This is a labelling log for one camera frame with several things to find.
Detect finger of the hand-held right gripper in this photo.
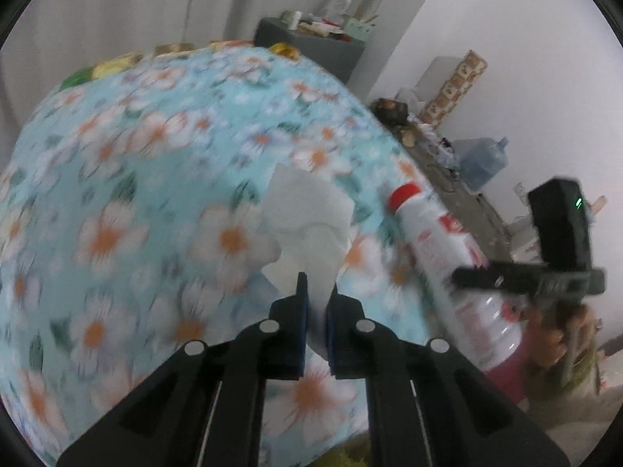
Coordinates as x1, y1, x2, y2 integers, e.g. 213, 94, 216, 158
452, 262, 546, 297

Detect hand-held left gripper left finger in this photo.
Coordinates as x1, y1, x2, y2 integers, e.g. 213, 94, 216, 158
57, 272, 308, 467

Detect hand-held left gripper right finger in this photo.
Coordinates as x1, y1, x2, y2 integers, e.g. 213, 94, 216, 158
325, 283, 571, 467

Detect white bottle with red cap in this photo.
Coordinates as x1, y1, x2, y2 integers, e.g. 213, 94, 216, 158
387, 184, 527, 371

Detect white paper tissue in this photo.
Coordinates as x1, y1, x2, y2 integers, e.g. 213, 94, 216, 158
260, 163, 354, 351

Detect person's right hand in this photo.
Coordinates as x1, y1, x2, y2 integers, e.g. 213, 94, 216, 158
526, 302, 600, 371

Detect cluttered brown low table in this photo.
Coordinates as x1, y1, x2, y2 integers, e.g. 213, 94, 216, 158
370, 100, 517, 266

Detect blue water jug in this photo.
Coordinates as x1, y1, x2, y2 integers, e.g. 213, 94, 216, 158
460, 137, 510, 191

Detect patterned cardboard box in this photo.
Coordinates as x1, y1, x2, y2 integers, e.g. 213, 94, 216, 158
421, 50, 488, 125

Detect dark basket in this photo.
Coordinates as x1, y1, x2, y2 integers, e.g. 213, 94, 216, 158
372, 98, 410, 126

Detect floral light blue blanket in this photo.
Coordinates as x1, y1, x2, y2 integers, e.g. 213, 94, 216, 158
0, 41, 439, 467

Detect grey cabinet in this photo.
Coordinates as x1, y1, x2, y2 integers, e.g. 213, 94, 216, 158
254, 17, 367, 84

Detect assorted small bottles and boxes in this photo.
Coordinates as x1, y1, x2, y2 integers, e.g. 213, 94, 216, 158
280, 0, 379, 42

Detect small green packet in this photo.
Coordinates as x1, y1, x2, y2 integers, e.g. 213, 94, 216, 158
60, 70, 94, 89

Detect white curtain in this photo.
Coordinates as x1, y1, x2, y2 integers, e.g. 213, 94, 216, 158
0, 0, 453, 88

